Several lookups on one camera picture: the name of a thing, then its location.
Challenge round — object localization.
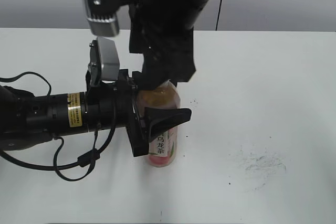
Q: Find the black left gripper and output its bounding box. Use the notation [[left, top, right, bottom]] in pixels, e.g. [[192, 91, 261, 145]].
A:
[[85, 69, 192, 157]]

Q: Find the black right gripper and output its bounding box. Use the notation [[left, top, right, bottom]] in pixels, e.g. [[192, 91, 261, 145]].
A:
[[129, 3, 196, 90]]

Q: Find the oolong tea bottle pink label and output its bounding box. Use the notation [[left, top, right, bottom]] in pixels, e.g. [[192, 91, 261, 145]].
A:
[[136, 81, 182, 168]]

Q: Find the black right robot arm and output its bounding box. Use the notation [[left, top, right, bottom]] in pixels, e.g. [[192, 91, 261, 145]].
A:
[[120, 0, 209, 90]]

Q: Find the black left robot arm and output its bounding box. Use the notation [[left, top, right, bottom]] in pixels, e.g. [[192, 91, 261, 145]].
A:
[[1, 70, 191, 157]]

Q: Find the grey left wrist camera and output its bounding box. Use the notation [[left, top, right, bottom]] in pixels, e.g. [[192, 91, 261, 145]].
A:
[[88, 36, 120, 87]]

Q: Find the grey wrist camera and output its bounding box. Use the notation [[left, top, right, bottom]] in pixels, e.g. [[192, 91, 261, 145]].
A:
[[78, 0, 132, 37], [88, 36, 120, 87]]

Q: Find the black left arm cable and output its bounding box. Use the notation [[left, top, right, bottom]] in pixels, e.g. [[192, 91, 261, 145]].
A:
[[0, 71, 116, 182]]

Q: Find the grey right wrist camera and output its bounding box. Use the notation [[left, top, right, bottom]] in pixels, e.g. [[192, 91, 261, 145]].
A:
[[78, 0, 132, 37]]

